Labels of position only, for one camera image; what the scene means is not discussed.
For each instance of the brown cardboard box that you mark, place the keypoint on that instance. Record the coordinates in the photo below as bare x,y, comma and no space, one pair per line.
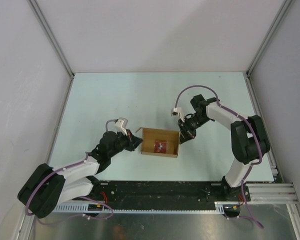
150,135

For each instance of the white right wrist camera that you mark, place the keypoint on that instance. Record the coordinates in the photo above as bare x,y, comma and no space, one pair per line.
178,111

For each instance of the aluminium frame rail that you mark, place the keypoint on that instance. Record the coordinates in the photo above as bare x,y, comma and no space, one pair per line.
263,192

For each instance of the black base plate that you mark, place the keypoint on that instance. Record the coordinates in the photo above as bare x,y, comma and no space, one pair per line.
210,191

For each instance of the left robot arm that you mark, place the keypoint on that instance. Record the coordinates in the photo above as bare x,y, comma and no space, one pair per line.
65,180

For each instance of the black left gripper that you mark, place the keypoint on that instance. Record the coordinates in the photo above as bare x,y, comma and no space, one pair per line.
133,141

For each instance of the right aluminium corner post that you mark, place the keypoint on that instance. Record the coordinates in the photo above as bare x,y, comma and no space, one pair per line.
274,27

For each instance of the grey slotted cable duct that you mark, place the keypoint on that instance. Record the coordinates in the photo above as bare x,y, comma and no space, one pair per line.
94,208

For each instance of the aluminium corner post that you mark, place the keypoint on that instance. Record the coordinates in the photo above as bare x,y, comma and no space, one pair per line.
274,27
38,13

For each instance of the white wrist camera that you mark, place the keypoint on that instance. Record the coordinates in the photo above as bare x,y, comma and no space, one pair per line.
178,111
120,125

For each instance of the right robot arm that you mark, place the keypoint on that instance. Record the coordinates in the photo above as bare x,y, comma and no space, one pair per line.
249,140

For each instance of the small red packet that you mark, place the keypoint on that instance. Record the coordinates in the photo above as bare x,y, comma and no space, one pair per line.
160,146

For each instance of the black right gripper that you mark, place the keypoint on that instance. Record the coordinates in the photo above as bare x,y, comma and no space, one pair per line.
186,134

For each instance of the left aluminium corner post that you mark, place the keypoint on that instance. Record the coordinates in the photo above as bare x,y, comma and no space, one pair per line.
38,13

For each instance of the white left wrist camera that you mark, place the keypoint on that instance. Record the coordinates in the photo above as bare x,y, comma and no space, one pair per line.
120,125

